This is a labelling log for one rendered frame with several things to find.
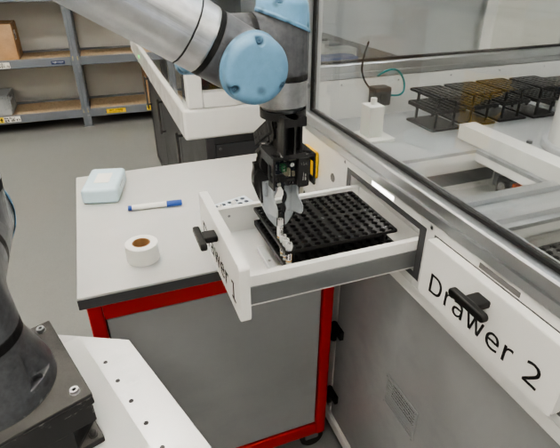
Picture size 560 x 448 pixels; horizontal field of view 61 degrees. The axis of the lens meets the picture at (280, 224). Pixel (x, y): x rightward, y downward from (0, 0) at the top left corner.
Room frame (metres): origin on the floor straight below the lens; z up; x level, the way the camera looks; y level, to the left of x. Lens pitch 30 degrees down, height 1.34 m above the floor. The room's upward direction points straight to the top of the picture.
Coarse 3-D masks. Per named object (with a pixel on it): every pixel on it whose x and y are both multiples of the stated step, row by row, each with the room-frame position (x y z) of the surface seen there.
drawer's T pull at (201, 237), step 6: (198, 228) 0.74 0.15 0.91; (198, 234) 0.72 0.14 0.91; (204, 234) 0.72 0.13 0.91; (210, 234) 0.72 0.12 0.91; (216, 234) 0.73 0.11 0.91; (198, 240) 0.70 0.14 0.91; (204, 240) 0.70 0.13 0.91; (210, 240) 0.71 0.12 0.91; (216, 240) 0.71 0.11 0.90; (204, 246) 0.68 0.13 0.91
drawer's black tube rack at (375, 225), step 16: (352, 192) 0.92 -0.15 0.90; (304, 208) 0.85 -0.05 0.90; (320, 208) 0.85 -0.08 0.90; (336, 208) 0.84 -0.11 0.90; (352, 208) 0.84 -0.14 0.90; (368, 208) 0.85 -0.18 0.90; (256, 224) 0.83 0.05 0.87; (288, 224) 0.78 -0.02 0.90; (304, 224) 0.78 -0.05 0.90; (320, 224) 0.78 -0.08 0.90; (336, 224) 0.78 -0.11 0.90; (352, 224) 0.78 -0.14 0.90; (368, 224) 0.78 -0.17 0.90; (384, 224) 0.78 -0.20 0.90; (272, 240) 0.77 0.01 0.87; (304, 240) 0.72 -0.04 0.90; (320, 240) 0.72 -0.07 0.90; (336, 240) 0.73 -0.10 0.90; (352, 240) 0.73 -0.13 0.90; (368, 240) 0.77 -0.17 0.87; (384, 240) 0.76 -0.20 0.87; (304, 256) 0.72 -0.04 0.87; (320, 256) 0.71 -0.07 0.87
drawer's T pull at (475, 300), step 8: (456, 288) 0.56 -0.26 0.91; (456, 296) 0.55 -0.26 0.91; (464, 296) 0.55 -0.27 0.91; (472, 296) 0.55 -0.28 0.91; (480, 296) 0.55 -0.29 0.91; (464, 304) 0.53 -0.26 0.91; (472, 304) 0.53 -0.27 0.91; (480, 304) 0.53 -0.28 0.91; (488, 304) 0.53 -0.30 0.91; (472, 312) 0.52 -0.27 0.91; (480, 312) 0.51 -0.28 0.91; (480, 320) 0.50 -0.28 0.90
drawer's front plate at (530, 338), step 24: (432, 240) 0.67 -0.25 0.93; (432, 264) 0.66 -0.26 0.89; (456, 264) 0.61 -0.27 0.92; (432, 288) 0.65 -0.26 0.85; (480, 288) 0.56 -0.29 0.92; (456, 312) 0.59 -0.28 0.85; (504, 312) 0.51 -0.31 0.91; (528, 312) 0.49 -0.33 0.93; (480, 336) 0.54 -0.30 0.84; (504, 336) 0.50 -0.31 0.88; (528, 336) 0.47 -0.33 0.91; (552, 336) 0.45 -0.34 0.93; (504, 360) 0.49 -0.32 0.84; (552, 360) 0.43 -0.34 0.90; (552, 384) 0.42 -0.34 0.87; (552, 408) 0.41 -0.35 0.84
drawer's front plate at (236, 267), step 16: (208, 208) 0.79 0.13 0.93; (208, 224) 0.79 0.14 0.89; (224, 224) 0.73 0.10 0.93; (224, 240) 0.68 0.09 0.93; (224, 256) 0.68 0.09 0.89; (240, 256) 0.63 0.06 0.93; (224, 272) 0.69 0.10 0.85; (240, 272) 0.59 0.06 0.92; (240, 288) 0.59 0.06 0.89; (240, 304) 0.59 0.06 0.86; (240, 320) 0.60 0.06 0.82
